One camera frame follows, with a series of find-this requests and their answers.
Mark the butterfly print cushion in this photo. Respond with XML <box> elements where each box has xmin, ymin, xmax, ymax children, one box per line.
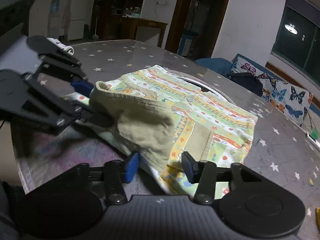
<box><xmin>231</xmin><ymin>54</ymin><xmax>313</xmax><ymax>126</ymax></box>

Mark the dark wooden desk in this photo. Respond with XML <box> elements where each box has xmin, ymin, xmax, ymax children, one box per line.
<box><xmin>120</xmin><ymin>17</ymin><xmax>168</xmax><ymax>48</ymax></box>

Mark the black bag on sofa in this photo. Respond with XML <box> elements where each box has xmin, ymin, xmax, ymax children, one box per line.
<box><xmin>227</xmin><ymin>73</ymin><xmax>263</xmax><ymax>96</ymax></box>

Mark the white spotted folded cloth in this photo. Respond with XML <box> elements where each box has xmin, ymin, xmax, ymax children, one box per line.
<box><xmin>47</xmin><ymin>37</ymin><xmax>74</xmax><ymax>56</ymax></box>

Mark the dark window with frame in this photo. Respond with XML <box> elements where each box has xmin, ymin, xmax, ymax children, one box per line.
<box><xmin>272</xmin><ymin>0</ymin><xmax>319</xmax><ymax>84</ymax></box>

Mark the colourful striped child's cardigan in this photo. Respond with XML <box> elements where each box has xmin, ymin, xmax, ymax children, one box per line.
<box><xmin>66</xmin><ymin>65</ymin><xmax>258</xmax><ymax>197</ymax></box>

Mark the white refrigerator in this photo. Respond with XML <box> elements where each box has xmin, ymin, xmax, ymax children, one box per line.
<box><xmin>65</xmin><ymin>0</ymin><xmax>88</xmax><ymax>41</ymax></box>

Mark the grey star-patterned table cover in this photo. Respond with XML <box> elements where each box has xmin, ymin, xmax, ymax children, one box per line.
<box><xmin>11</xmin><ymin>40</ymin><xmax>319</xmax><ymax>239</ymax></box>

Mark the water dispenser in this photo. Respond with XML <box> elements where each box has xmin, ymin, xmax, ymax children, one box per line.
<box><xmin>47</xmin><ymin>0</ymin><xmax>61</xmax><ymax>38</ymax></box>

